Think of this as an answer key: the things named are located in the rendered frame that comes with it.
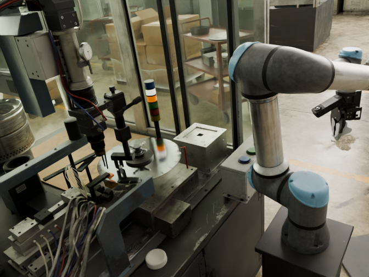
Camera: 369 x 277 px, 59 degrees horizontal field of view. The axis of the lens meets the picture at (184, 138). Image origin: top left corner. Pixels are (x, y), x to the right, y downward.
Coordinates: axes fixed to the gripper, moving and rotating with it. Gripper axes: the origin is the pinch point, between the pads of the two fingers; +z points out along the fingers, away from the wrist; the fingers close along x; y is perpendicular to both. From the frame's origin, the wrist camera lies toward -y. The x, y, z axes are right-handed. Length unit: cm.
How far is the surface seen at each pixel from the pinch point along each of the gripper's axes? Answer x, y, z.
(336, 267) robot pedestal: -47, -21, 16
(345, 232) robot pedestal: -33.7, -11.5, 16.4
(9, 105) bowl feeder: 45, -143, -17
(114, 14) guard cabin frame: 63, -86, -50
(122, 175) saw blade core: -11, -84, -4
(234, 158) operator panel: -2.3, -41.6, 1.4
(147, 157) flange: -3, -75, -5
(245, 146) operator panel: 5.2, -35.4, 1.4
